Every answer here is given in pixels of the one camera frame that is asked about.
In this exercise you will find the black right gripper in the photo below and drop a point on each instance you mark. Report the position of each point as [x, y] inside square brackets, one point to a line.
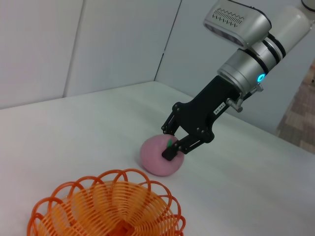
[204, 110]

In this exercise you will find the pink peach with green leaf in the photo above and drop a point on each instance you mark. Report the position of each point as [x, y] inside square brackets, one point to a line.
[152, 159]

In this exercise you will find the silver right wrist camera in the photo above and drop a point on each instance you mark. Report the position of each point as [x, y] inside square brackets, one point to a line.
[236, 22]

